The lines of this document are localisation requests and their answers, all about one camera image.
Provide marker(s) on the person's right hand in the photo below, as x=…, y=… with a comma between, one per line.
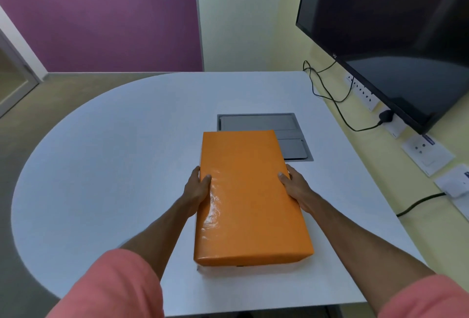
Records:
x=298, y=193

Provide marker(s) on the person's left hand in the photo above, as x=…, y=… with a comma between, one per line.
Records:
x=194, y=191

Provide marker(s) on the person's right thumb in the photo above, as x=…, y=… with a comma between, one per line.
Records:
x=284, y=181

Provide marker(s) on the person's left thumb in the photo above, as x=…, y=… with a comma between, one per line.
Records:
x=205, y=183

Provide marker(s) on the orange box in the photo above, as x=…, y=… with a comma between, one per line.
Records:
x=249, y=197

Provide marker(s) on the person's right forearm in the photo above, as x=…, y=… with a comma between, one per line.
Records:
x=370, y=251

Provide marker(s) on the person's left forearm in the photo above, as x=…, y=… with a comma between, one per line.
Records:
x=161, y=233

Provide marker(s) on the black power plug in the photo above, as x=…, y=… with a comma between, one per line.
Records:
x=385, y=116

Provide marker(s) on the pink left sleeve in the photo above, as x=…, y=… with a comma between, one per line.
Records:
x=110, y=288

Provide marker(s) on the pink sleeve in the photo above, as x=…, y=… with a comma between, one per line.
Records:
x=428, y=299
x=110, y=288

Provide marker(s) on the black television screen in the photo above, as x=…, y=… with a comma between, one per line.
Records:
x=388, y=32

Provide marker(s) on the pink right sleeve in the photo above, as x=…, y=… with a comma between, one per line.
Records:
x=428, y=299

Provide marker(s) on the white wall socket strip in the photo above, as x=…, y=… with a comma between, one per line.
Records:
x=362, y=92

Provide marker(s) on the white wall socket plate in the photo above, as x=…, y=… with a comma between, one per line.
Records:
x=454, y=182
x=427, y=153

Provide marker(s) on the glass door with frame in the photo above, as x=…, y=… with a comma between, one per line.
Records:
x=13, y=72

